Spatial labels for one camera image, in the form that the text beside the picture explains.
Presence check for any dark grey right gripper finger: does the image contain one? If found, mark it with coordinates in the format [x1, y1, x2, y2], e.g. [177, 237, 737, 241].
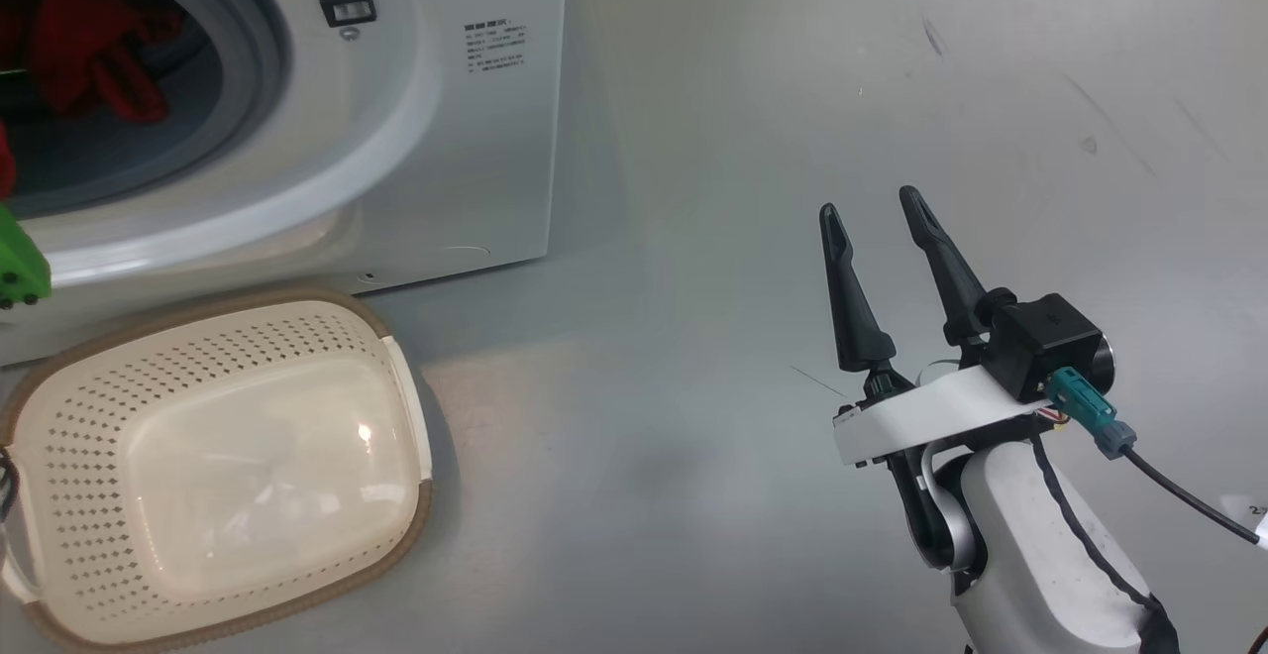
[818, 202, 898, 374]
[898, 184, 993, 349]

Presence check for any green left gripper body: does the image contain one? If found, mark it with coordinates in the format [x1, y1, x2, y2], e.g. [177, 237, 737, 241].
[0, 202, 53, 311]

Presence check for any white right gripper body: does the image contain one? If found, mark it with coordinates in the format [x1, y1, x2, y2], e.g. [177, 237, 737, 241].
[831, 362, 1063, 563]

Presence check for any red and white garment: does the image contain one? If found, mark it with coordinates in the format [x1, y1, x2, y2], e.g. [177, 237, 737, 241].
[0, 0, 190, 201]

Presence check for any cream perforated basket brown rim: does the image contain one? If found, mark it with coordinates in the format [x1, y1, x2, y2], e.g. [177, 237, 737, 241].
[0, 286, 435, 654]

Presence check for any white front-load washing machine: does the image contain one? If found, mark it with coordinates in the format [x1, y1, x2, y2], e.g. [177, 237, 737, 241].
[0, 0, 570, 369]

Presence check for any black printed text label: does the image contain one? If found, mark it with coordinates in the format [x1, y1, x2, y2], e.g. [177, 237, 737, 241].
[463, 19, 529, 76]

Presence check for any right camera cable teal connector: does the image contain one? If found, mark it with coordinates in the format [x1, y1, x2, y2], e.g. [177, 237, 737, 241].
[1044, 366, 1268, 547]

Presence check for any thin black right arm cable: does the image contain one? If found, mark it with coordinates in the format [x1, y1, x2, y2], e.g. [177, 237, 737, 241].
[1029, 435, 1181, 654]

